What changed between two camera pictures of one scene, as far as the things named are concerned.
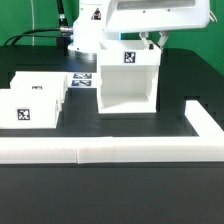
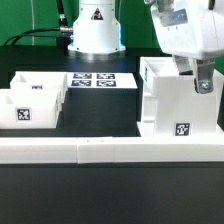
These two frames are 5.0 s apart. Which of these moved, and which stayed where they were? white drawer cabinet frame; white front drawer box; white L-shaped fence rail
Moved: white drawer cabinet frame
Stayed: white L-shaped fence rail; white front drawer box
